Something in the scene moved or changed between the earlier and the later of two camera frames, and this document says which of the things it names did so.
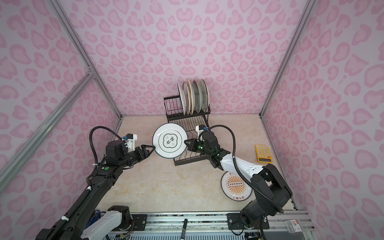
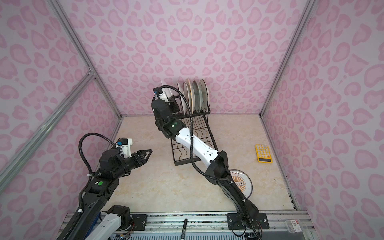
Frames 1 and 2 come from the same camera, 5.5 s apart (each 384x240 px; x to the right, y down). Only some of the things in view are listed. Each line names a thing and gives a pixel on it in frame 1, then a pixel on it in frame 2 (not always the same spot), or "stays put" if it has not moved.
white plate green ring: (168, 140) → (166, 93)
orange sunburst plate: (235, 188) stays put
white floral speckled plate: (205, 95) stays put
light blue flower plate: (197, 97) stays put
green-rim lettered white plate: (182, 99) stays put
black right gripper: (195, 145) → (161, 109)
